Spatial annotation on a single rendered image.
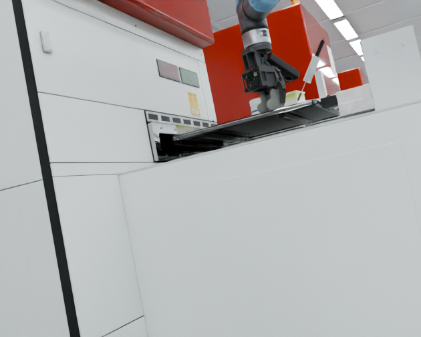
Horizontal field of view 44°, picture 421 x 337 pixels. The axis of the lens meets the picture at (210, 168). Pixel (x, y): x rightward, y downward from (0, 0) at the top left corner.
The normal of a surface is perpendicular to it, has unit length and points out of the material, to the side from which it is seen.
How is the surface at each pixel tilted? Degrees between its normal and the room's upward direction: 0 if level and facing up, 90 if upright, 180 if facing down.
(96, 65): 90
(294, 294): 90
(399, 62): 90
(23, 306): 90
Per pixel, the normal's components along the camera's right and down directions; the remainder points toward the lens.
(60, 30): 0.89, -0.21
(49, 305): -0.40, 0.01
